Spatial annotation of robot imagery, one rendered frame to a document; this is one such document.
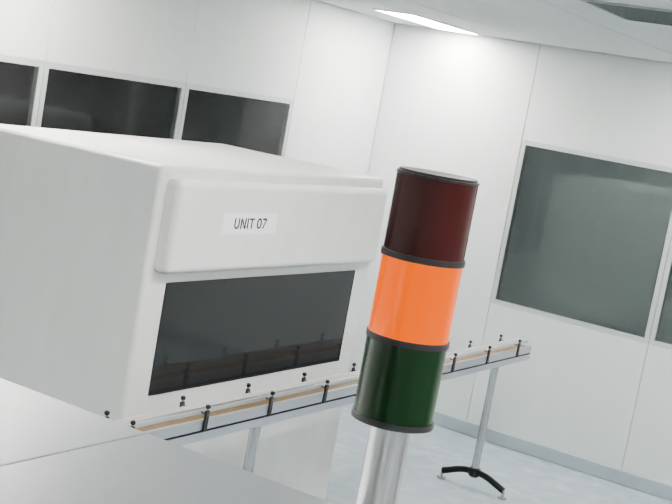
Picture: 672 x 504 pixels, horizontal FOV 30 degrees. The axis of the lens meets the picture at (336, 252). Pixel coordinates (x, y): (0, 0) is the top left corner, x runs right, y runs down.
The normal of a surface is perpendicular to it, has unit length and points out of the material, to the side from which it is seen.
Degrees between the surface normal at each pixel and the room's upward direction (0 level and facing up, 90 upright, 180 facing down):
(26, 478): 0
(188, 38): 90
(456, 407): 90
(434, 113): 90
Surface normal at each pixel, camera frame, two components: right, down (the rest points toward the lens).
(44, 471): 0.18, -0.98
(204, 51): 0.84, 0.22
